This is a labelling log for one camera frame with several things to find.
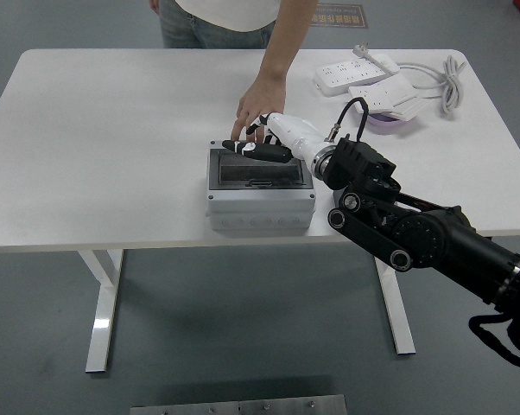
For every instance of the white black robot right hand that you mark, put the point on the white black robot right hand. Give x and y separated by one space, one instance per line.
294 134

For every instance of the person's right hand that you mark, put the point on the person's right hand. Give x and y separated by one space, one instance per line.
155 4

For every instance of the person's left hand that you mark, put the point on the person's left hand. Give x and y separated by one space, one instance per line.
262 97

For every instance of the transparent hinged box lid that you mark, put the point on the transparent hinged box lid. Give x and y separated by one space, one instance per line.
260 170

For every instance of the person's left forearm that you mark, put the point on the person's left forearm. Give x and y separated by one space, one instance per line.
286 30

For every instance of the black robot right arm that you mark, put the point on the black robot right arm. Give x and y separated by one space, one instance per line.
415 229

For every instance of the grey plastic electrical box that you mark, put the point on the grey plastic electrical box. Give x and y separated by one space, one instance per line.
260 203

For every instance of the person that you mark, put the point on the person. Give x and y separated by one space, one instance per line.
217 17

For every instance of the long white power strip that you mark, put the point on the long white power strip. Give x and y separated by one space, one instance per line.
346 73

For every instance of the purple round dish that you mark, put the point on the purple round dish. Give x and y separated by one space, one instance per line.
387 122

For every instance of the short white power strip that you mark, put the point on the short white power strip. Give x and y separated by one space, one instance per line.
381 93

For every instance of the brown floor sign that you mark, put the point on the brown floor sign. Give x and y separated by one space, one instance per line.
342 17

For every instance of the white table leg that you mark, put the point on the white table leg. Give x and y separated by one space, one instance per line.
102 311
400 320

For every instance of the grey metal plate with screws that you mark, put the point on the grey metal plate with screws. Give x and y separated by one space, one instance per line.
238 407

